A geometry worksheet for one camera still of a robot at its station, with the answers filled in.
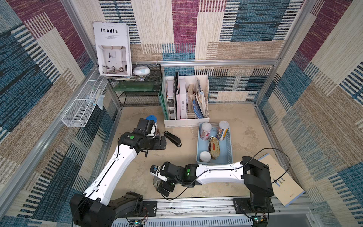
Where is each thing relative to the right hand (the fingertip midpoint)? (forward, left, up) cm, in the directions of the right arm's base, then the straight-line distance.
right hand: (160, 180), depth 76 cm
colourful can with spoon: (+30, -38, +6) cm, 48 cm away
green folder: (+40, -1, +23) cm, 47 cm away
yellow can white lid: (+14, -25, -1) cm, 29 cm away
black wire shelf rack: (+51, +14, +19) cm, 57 cm away
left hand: (+16, +1, +11) cm, 20 cm away
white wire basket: (+41, +54, +12) cm, 68 cm away
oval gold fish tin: (+21, -32, -4) cm, 38 cm away
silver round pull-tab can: (-1, +1, +3) cm, 3 cm away
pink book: (+46, -11, +7) cm, 47 cm away
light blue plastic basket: (+31, -34, +1) cm, 46 cm away
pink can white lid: (+29, -26, +3) cm, 39 cm away
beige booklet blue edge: (-3, -68, -9) cm, 69 cm away
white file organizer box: (+47, -15, +12) cm, 51 cm away
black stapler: (+27, -6, -3) cm, 27 cm away
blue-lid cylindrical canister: (+35, +6, +9) cm, 36 cm away
